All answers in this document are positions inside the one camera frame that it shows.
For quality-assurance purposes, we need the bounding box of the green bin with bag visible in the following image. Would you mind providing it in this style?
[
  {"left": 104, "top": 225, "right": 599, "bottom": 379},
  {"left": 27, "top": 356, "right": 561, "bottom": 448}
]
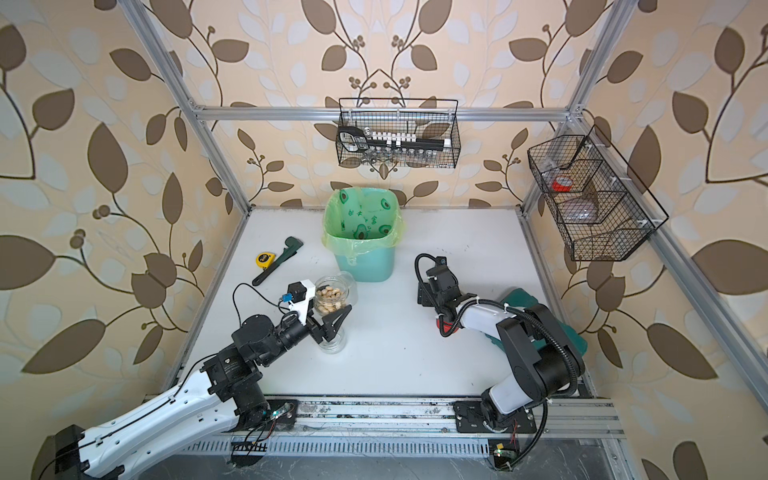
[{"left": 322, "top": 187, "right": 405, "bottom": 283}]

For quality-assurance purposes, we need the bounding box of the yellow tape measure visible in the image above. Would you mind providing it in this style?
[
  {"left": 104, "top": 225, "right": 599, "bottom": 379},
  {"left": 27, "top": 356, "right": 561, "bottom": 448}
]
[{"left": 255, "top": 252, "right": 276, "bottom": 270}]

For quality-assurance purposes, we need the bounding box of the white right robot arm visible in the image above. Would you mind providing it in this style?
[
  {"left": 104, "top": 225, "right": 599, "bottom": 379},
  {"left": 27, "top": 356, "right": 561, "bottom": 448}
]
[{"left": 414, "top": 253, "right": 585, "bottom": 431}]

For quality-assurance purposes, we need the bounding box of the clear peanut jar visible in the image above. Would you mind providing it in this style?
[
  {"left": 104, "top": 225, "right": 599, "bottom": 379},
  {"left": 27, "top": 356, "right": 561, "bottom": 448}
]
[{"left": 339, "top": 271, "right": 358, "bottom": 305}]

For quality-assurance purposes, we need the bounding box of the red object in basket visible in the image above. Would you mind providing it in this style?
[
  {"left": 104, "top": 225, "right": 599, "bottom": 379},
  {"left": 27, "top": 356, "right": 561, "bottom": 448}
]
[{"left": 551, "top": 175, "right": 573, "bottom": 193}]

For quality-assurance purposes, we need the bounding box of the black socket set rail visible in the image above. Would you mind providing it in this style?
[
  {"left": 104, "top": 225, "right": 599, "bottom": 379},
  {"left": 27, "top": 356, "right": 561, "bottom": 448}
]
[{"left": 336, "top": 126, "right": 453, "bottom": 153}]

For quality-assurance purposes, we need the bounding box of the black wire basket wall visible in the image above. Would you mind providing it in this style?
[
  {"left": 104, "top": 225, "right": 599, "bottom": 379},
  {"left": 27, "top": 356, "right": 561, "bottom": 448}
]
[
  {"left": 335, "top": 96, "right": 462, "bottom": 170},
  {"left": 527, "top": 126, "right": 669, "bottom": 262}
]

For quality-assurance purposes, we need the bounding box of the red jar lid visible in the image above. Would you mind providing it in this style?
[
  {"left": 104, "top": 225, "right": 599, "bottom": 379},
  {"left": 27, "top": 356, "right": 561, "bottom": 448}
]
[{"left": 436, "top": 317, "right": 457, "bottom": 338}]

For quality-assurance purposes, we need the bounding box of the black wire basket right wall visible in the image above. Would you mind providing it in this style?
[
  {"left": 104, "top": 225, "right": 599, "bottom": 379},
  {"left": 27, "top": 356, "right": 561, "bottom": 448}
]
[{"left": 527, "top": 126, "right": 669, "bottom": 262}]

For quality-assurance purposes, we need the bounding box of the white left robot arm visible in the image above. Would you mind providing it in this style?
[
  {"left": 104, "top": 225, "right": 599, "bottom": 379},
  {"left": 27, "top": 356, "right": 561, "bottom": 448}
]
[{"left": 31, "top": 306, "right": 352, "bottom": 479}]

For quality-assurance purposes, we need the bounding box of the beige lid jar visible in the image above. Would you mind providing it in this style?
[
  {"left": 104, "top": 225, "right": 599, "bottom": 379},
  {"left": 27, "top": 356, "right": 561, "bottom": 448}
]
[
  {"left": 314, "top": 274, "right": 349, "bottom": 316},
  {"left": 319, "top": 331, "right": 346, "bottom": 355}
]

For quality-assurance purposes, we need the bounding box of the black wire basket back wall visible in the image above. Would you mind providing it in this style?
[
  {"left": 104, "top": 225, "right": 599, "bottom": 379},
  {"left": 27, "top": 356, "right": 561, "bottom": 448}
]
[{"left": 335, "top": 96, "right": 462, "bottom": 170}]

